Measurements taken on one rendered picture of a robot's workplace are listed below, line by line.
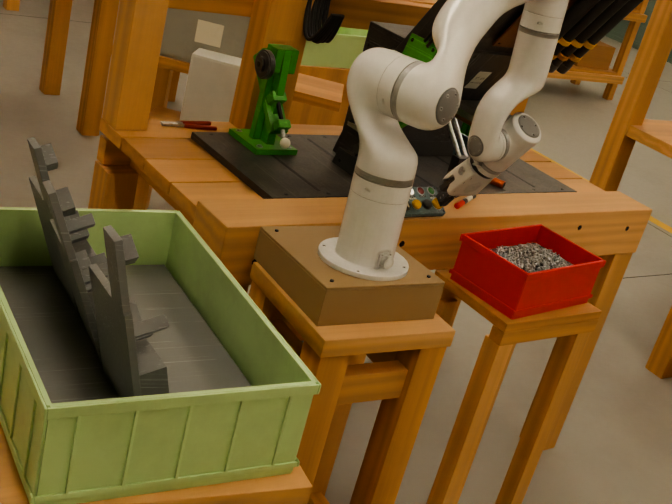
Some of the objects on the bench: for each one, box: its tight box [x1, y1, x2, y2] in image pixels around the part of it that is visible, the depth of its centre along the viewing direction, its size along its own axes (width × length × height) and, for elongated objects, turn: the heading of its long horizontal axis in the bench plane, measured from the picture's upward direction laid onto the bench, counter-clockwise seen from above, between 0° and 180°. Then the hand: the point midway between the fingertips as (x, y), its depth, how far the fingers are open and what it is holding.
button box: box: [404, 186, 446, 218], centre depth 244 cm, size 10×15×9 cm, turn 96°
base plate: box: [191, 132, 577, 199], centre depth 277 cm, size 42×110×2 cm, turn 96°
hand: (445, 197), depth 242 cm, fingers closed
